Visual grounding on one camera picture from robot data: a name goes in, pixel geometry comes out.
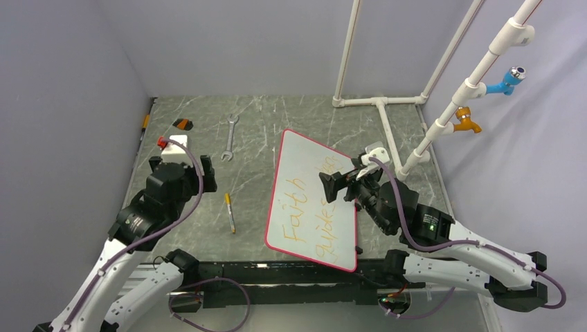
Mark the red-framed whiteboard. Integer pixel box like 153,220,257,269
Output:
264,129,357,273

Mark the silver wrench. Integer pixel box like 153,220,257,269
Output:
221,115,240,161

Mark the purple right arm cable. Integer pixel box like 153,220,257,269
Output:
369,157,567,321

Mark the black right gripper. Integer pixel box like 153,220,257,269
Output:
319,158,393,234

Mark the yellow whiteboard marker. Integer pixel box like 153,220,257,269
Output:
224,193,236,234

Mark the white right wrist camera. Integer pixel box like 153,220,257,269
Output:
352,141,390,180

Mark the orange black tool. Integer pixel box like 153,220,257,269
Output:
172,118,194,131

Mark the blue faucet valve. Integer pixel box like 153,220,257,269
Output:
486,66,527,95

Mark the white PVC pipe frame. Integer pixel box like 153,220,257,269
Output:
332,0,543,181

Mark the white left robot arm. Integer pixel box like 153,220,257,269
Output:
34,154,217,331

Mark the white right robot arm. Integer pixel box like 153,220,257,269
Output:
318,170,548,313

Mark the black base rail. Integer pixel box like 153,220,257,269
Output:
170,259,426,313

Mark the orange faucet valve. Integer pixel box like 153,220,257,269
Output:
453,107,482,133

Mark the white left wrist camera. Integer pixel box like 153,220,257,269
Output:
157,135,192,165

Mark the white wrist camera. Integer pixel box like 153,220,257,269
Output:
352,141,390,180
157,135,192,165

